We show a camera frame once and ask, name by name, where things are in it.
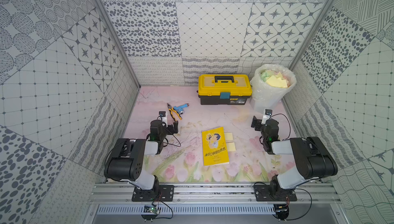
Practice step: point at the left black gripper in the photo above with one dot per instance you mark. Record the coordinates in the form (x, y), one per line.
(172, 127)

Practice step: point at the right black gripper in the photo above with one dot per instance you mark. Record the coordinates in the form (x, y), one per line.
(257, 123)

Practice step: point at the pale yellow sticky note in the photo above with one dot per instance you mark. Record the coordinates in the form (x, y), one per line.
(228, 136)
(231, 147)

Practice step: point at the yellow children's book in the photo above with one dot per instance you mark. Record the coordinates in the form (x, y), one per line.
(214, 147)

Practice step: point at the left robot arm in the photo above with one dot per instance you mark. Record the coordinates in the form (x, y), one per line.
(124, 163)

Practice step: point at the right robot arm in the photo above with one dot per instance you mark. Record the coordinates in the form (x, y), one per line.
(312, 159)

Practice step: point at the discarded sticky notes pile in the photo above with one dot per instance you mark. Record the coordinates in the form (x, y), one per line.
(274, 79)

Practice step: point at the blue plastic tool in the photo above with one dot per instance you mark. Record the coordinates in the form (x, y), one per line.
(180, 109)

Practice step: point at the white bin with plastic liner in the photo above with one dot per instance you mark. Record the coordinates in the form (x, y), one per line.
(264, 96)

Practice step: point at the yellow black toolbox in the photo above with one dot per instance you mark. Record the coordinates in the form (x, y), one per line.
(224, 89)

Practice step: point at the left green circuit board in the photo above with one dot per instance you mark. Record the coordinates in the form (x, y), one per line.
(150, 213)

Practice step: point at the right black controller box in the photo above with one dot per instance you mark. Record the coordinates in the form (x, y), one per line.
(281, 212)

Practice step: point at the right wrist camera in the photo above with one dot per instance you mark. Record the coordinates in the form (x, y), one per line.
(267, 115)

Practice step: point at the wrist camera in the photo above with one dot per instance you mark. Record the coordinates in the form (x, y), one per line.
(163, 116)
(267, 115)

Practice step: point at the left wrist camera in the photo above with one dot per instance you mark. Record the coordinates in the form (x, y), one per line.
(163, 116)

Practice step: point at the yellow handled pliers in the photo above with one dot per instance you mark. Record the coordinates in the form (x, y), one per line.
(173, 113)

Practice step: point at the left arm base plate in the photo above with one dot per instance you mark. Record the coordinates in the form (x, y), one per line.
(161, 192)

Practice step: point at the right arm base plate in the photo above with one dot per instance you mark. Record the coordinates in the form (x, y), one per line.
(267, 193)

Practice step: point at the aluminium mounting rail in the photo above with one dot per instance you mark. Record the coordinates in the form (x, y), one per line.
(236, 193)

